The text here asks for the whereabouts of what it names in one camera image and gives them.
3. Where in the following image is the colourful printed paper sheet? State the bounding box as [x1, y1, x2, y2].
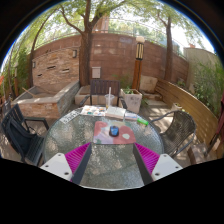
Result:
[80, 104, 108, 118]

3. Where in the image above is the red and green mouse pad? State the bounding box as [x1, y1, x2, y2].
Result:
[92, 120, 137, 146]

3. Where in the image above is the small white and blue booklet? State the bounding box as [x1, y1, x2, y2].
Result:
[124, 111, 139, 122]

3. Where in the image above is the beige stone slab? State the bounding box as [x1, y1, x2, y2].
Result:
[139, 74, 159, 94]

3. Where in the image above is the wooden garden lamp post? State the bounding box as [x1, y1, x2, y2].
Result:
[131, 35, 146, 92]

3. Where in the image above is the open white book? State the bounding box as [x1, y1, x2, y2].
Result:
[105, 105, 127, 121]

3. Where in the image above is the stone umbrella base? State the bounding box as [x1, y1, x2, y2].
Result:
[187, 143, 211, 165]

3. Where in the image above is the black metal armchair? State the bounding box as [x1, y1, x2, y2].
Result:
[0, 103, 50, 167]

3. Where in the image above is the beige concrete planter box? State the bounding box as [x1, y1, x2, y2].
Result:
[74, 84, 93, 107]

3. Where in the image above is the large forked tree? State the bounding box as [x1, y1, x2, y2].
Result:
[59, 0, 111, 88]

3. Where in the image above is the white license plate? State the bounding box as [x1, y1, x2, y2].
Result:
[59, 109, 81, 125]

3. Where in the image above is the stone raised garden bed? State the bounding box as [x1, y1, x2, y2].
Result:
[11, 79, 81, 120]

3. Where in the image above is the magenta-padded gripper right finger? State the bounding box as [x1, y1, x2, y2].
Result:
[132, 142, 184, 186]

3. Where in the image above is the white square planter with plants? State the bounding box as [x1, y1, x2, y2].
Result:
[119, 87, 143, 114]

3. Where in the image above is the blue and black computer mouse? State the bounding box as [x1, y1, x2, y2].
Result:
[108, 125, 120, 138]

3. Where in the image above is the slim straight tree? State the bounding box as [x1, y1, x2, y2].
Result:
[156, 13, 174, 83]

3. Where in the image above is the small beige flower pot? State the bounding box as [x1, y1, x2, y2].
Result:
[170, 102, 184, 113]

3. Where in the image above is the dark wooden slat chair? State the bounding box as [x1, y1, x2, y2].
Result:
[78, 78, 128, 109]

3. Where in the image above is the small green box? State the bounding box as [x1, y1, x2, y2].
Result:
[136, 117, 150, 127]

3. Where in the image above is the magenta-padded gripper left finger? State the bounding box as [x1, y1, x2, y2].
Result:
[39, 142, 93, 186]

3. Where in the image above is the curved wooden slat fence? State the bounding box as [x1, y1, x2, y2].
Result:
[153, 78, 224, 159]

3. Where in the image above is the brown wicker chair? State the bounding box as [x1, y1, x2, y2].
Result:
[149, 110, 198, 159]

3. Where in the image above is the clear plastic cup with straw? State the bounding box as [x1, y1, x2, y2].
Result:
[104, 86, 115, 110]

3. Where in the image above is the beige wall utility box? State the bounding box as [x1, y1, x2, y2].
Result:
[91, 66, 102, 80]

